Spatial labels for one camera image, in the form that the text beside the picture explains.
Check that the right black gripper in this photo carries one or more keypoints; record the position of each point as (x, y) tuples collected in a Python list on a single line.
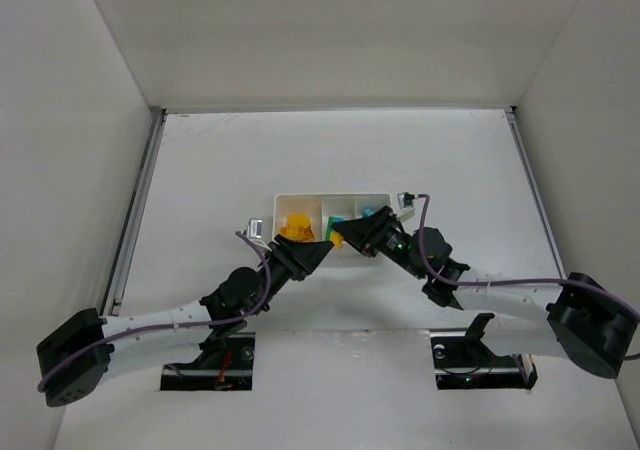
[(376, 233)]

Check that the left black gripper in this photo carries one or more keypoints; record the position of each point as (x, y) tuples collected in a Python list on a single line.
[(290, 258)]

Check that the yellow rounded lego piece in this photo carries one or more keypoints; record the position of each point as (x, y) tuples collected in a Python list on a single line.
[(298, 228)]

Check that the blue and yellow lego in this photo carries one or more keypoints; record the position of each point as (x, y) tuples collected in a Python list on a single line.
[(331, 234)]

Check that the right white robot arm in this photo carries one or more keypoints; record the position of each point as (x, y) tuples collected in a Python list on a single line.
[(573, 318)]

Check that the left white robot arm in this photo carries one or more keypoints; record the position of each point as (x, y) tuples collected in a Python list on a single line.
[(89, 349)]

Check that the white three-compartment container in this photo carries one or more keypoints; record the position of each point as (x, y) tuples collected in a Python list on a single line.
[(319, 208)]

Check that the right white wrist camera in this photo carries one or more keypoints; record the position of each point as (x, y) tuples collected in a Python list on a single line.
[(406, 203)]

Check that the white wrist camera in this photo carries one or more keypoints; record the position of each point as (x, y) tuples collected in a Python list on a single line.
[(253, 232), (406, 203)]

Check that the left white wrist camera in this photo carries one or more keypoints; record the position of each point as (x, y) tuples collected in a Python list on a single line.
[(253, 232)]

